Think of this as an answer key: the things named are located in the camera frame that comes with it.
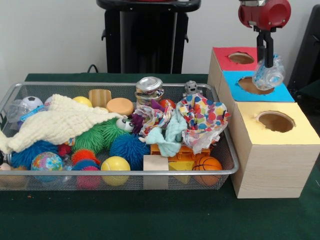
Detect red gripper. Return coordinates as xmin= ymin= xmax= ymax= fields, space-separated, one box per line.
xmin=237 ymin=0 xmax=292 ymax=68

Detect crushed bottle with blue label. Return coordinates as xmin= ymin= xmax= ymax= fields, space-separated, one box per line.
xmin=6 ymin=99 xmax=47 ymax=124
xmin=251 ymin=53 xmax=286 ymax=91

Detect crushed silver metal can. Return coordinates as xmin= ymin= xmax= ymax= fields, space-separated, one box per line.
xmin=134 ymin=76 xmax=166 ymax=106

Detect cream knitted cloth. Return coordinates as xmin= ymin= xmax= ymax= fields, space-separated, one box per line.
xmin=0 ymin=93 xmax=124 ymax=154

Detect wooden box with three holes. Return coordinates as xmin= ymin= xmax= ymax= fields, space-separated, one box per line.
xmin=206 ymin=46 xmax=320 ymax=200

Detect shallow clear mesh bin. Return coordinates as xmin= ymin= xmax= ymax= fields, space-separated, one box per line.
xmin=0 ymin=81 xmax=240 ymax=192

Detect black stand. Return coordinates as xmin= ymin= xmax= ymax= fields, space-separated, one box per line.
xmin=286 ymin=4 xmax=320 ymax=92

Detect dark green table cloth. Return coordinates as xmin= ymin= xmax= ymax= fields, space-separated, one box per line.
xmin=294 ymin=79 xmax=320 ymax=121
xmin=0 ymin=72 xmax=320 ymax=240

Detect colourful spotted cloth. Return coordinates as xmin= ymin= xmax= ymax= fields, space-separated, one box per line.
xmin=178 ymin=94 xmax=231 ymax=155

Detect light teal cloth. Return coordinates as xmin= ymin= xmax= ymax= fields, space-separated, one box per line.
xmin=144 ymin=99 xmax=191 ymax=158

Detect blue spiky ball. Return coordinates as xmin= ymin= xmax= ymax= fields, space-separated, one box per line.
xmin=11 ymin=139 xmax=60 ymax=169
xmin=109 ymin=133 xmax=151 ymax=171

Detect yellow ball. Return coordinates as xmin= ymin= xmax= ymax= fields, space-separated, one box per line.
xmin=100 ymin=156 xmax=131 ymax=187

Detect black and white soccer ball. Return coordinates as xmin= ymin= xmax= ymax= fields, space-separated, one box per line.
xmin=22 ymin=96 xmax=44 ymax=110

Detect globe print ball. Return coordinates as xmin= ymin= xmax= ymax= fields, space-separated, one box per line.
xmin=30 ymin=151 xmax=64 ymax=182

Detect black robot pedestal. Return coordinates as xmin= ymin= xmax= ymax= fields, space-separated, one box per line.
xmin=96 ymin=0 xmax=202 ymax=75

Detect black cable loop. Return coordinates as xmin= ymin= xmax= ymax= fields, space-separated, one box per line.
xmin=86 ymin=63 xmax=100 ymax=74

